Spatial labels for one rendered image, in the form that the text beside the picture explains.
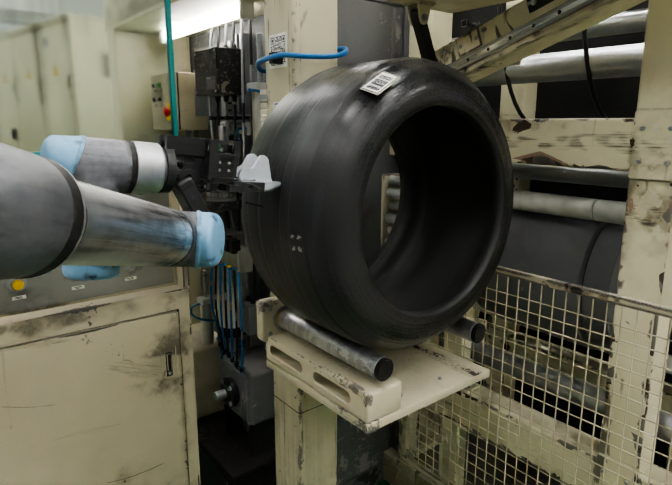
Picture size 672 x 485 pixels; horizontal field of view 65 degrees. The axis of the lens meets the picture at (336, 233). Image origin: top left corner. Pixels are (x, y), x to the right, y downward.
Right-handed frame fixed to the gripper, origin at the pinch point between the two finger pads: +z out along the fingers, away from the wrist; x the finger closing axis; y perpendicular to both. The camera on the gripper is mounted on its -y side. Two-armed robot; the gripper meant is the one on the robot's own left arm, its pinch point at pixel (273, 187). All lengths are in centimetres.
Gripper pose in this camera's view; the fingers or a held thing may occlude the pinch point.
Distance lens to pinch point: 92.8
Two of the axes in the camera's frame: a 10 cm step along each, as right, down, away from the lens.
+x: -6.2, -1.7, 7.7
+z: 7.8, -0.2, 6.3
